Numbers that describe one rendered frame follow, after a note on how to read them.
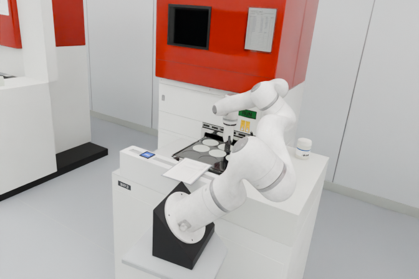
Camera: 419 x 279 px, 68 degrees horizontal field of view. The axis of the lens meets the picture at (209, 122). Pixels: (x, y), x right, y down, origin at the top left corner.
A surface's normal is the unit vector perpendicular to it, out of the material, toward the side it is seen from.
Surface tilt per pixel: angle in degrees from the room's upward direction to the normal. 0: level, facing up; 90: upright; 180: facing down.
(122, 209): 90
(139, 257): 0
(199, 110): 90
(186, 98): 90
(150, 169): 90
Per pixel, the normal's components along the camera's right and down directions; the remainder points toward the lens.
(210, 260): 0.07, -0.94
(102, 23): -0.50, 0.25
